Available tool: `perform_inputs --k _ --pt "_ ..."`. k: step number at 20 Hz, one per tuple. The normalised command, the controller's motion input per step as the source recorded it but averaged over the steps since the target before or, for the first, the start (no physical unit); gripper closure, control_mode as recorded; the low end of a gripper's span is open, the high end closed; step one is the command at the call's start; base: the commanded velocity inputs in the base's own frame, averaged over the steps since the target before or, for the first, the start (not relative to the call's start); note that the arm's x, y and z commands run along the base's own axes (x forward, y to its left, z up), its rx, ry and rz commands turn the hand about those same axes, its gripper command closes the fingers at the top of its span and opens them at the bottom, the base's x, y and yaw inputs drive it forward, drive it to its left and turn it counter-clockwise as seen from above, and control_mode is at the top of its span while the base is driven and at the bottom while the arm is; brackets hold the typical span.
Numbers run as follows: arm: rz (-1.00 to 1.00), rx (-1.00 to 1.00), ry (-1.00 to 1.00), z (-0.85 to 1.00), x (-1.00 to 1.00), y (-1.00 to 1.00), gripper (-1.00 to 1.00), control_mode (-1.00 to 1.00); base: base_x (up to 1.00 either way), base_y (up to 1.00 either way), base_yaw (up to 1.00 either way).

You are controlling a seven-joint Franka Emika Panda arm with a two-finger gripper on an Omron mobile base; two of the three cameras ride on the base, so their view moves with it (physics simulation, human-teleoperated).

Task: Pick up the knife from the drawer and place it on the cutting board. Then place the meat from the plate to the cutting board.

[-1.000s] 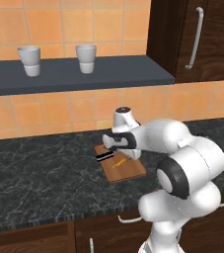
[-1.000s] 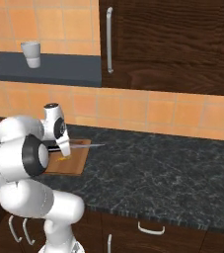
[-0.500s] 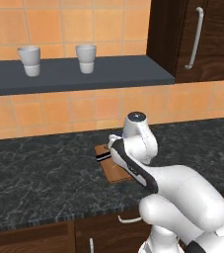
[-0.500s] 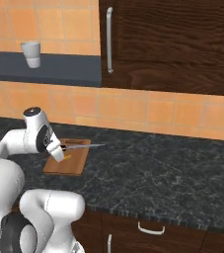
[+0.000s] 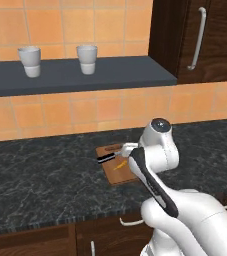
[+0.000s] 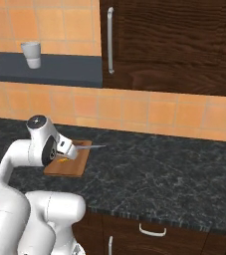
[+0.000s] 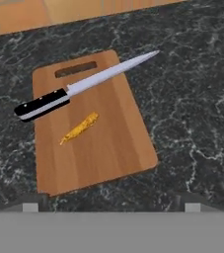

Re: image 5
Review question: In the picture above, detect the black handled knife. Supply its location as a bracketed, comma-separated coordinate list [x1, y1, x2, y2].
[96, 150, 122, 165]

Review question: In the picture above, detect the white wall cupboard handle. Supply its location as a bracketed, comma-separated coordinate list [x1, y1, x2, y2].
[186, 6, 207, 71]

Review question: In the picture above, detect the dark wood wall cupboard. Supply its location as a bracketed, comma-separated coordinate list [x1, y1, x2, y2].
[147, 0, 227, 85]

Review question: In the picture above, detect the small orange food piece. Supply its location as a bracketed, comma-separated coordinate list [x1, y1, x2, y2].
[113, 159, 129, 171]

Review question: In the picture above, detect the brown wooden cutting board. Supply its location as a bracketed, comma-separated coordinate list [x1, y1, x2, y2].
[95, 143, 140, 186]

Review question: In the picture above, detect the dark grey wall shelf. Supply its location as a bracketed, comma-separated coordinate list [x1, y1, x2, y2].
[0, 55, 179, 99]

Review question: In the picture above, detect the white cup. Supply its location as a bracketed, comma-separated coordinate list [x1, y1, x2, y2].
[17, 45, 42, 79]
[76, 44, 99, 76]

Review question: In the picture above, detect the dark wood cupboard door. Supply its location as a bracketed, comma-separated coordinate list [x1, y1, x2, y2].
[0, 223, 77, 256]

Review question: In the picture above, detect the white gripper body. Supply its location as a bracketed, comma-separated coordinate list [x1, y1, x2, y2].
[118, 142, 135, 158]

